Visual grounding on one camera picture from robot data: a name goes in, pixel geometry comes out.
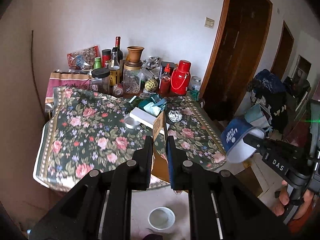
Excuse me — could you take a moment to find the brown cardboard box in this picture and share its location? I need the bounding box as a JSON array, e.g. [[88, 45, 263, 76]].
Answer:
[[151, 111, 169, 183]]

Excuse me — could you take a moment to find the foil ball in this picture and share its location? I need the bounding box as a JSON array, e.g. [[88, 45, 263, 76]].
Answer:
[[168, 110, 183, 122]]

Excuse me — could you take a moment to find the round metal tin lid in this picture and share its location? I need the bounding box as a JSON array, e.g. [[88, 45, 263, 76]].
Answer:
[[124, 114, 140, 129]]

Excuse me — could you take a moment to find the teal packaging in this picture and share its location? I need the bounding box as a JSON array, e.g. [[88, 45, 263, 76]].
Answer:
[[138, 94, 167, 117]]

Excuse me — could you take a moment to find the white trash bucket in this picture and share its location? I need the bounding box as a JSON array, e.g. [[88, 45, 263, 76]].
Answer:
[[148, 207, 176, 231]]

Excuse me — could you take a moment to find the person's right hand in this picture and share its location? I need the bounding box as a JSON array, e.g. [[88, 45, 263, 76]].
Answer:
[[272, 180, 314, 220]]

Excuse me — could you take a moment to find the light blue paper bag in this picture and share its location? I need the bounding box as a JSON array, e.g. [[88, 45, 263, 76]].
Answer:
[[244, 104, 272, 131]]

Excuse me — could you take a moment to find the blue patterned cloth pile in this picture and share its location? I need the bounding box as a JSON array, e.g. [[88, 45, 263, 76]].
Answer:
[[247, 69, 286, 96]]

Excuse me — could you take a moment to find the green crumpled plastic bag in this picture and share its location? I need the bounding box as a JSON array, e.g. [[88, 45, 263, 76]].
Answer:
[[188, 89, 200, 101]]

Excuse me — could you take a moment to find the brown wooden door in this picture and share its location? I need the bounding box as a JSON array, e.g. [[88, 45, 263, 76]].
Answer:
[[201, 0, 272, 121]]

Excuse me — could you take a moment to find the floral green tablecloth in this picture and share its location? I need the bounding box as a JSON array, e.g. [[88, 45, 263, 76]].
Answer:
[[33, 87, 226, 192]]

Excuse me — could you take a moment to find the small glass jar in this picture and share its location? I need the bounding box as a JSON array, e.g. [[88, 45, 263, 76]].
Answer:
[[189, 76, 201, 91]]

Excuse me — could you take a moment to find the red thermos jug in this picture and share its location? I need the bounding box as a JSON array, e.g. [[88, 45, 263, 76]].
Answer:
[[171, 60, 191, 96]]

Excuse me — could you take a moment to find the red sauce squeeze bottle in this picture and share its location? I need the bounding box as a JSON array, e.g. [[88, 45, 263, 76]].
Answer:
[[159, 63, 171, 94]]

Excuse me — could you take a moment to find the long white box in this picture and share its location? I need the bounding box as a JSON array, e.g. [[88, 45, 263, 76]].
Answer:
[[129, 107, 170, 135]]

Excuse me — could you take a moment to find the yellow-green bumpy fruit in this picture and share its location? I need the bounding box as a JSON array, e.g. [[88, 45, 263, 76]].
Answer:
[[144, 79, 158, 93]]

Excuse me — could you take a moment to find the crumpled silver foil bag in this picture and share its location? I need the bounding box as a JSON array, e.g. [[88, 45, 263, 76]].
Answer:
[[143, 56, 161, 75]]

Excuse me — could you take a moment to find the small red-lid jar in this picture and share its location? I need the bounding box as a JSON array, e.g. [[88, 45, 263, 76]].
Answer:
[[112, 83, 124, 97]]

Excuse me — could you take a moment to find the black-lid glass jar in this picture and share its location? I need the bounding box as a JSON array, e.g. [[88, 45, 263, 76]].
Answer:
[[91, 68, 110, 94]]

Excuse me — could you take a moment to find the pink striped paper bag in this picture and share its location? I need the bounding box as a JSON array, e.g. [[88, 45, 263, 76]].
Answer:
[[45, 71, 91, 103]]

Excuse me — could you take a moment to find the tall clear storage jar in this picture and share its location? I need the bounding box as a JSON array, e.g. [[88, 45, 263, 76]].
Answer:
[[123, 61, 143, 94]]

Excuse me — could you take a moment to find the yellow-label oil bottle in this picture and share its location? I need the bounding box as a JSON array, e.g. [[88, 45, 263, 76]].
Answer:
[[108, 47, 120, 87]]

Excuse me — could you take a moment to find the green plastic bottle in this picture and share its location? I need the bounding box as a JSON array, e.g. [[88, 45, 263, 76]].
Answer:
[[93, 57, 102, 69]]

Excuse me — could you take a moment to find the terracotta clay pot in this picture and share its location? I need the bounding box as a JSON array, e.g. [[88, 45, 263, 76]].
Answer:
[[127, 46, 144, 63]]

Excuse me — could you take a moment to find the red snack bag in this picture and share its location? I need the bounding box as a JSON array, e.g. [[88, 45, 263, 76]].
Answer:
[[67, 45, 100, 70]]

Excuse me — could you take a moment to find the red black canister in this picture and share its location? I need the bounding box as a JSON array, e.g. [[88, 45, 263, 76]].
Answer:
[[101, 49, 112, 68]]

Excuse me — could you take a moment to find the dark wine bottle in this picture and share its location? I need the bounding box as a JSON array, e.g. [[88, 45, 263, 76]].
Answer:
[[115, 36, 124, 63]]

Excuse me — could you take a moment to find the beige wall switch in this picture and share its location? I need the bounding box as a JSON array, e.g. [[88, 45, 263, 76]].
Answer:
[[204, 17, 215, 29]]

